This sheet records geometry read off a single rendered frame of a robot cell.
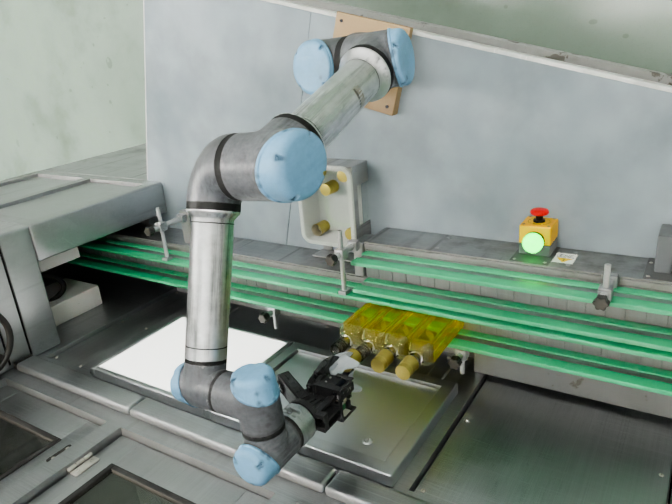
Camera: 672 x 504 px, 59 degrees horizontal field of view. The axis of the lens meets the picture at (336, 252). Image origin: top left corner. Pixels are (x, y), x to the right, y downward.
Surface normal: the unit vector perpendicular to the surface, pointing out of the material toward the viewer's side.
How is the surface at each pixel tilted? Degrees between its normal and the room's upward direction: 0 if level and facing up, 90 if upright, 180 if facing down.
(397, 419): 90
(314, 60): 9
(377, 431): 90
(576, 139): 0
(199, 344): 32
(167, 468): 90
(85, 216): 90
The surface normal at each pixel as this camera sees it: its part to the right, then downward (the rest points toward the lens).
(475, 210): -0.53, 0.34
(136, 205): 0.84, 0.13
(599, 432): -0.08, -0.93
